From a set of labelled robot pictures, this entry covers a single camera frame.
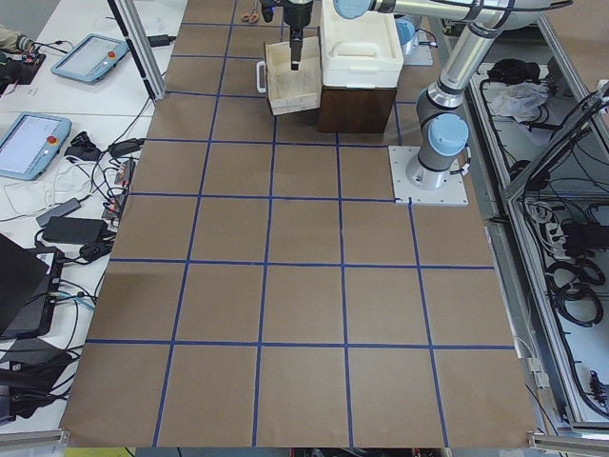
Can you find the blue teach pendant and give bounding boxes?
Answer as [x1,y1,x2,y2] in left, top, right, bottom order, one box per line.
[51,33,129,84]
[1,111,72,181]

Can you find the near blue teach pendant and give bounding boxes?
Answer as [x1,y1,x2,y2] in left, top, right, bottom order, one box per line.
[1,111,72,181]

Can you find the grey orange scissors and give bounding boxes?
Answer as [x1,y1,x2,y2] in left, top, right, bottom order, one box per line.
[241,12,260,24]

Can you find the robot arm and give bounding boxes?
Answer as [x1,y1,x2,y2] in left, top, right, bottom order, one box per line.
[333,1,572,174]

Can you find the wooden drawer white handle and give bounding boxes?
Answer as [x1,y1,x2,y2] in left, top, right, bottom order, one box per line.
[256,36,322,116]

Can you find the dark wooden cabinet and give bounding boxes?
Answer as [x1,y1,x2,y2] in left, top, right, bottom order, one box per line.
[318,86,398,134]

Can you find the far blue teach pendant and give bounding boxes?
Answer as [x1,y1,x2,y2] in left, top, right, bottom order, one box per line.
[51,33,129,84]

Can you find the white crumpled cloth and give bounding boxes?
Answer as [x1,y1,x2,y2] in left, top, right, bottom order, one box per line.
[489,83,549,122]

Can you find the white plastic tray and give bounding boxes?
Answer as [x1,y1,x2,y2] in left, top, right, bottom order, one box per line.
[320,1,403,89]

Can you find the aluminium frame post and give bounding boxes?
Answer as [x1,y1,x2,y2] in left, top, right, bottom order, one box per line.
[108,0,167,103]

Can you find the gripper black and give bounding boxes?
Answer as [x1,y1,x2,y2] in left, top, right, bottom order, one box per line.
[283,0,313,70]

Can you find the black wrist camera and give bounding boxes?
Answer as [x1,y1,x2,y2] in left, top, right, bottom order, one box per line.
[260,0,275,23]

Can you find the large black power brick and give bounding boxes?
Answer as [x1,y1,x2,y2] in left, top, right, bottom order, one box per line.
[42,217,108,245]

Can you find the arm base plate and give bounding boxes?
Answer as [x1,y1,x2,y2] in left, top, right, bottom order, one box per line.
[388,146,468,207]

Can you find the black laptop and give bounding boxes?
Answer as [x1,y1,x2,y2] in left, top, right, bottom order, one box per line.
[1,236,65,341]

